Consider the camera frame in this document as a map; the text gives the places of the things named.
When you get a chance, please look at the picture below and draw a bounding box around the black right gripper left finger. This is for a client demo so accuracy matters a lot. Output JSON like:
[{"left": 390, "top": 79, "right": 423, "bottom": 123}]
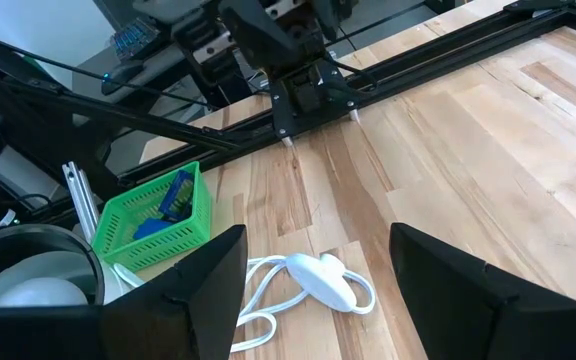
[{"left": 100, "top": 224, "right": 249, "bottom": 360}]

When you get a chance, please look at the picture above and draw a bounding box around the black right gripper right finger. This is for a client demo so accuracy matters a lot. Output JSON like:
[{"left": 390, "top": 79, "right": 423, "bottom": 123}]
[{"left": 389, "top": 222, "right": 576, "bottom": 360}]

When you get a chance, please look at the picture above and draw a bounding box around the blue rectangular plastic block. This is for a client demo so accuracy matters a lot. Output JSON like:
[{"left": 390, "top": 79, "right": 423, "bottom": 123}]
[{"left": 132, "top": 216, "right": 175, "bottom": 242}]

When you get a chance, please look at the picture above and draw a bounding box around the blue digital LCD timer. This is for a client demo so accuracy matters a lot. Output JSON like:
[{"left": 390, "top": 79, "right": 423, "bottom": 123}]
[{"left": 157, "top": 169, "right": 196, "bottom": 223}]

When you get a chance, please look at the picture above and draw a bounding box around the green plastic basket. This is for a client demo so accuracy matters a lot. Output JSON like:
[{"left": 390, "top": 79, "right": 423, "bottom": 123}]
[{"left": 91, "top": 160, "right": 213, "bottom": 274}]

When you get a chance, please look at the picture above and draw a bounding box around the white light bulb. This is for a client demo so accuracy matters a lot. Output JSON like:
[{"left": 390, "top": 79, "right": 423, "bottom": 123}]
[{"left": 0, "top": 276, "right": 90, "bottom": 307}]

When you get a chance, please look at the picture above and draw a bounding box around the silver aluminium profile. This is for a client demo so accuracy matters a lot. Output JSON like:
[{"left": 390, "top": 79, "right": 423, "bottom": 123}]
[{"left": 61, "top": 160, "right": 102, "bottom": 247}]

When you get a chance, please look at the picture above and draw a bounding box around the white appliance with base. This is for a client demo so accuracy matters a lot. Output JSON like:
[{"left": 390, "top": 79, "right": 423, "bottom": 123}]
[{"left": 0, "top": 222, "right": 144, "bottom": 307}]

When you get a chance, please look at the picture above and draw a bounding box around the white lamp power cord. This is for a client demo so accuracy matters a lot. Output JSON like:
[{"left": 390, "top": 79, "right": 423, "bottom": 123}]
[{"left": 112, "top": 252, "right": 377, "bottom": 354}]

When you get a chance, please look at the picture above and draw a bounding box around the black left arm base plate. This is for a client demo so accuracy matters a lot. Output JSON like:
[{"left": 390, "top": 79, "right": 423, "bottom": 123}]
[{"left": 269, "top": 62, "right": 363, "bottom": 148}]

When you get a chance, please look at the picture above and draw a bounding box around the black table frame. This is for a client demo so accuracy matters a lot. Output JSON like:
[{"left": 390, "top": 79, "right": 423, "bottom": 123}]
[{"left": 0, "top": 0, "right": 576, "bottom": 241}]

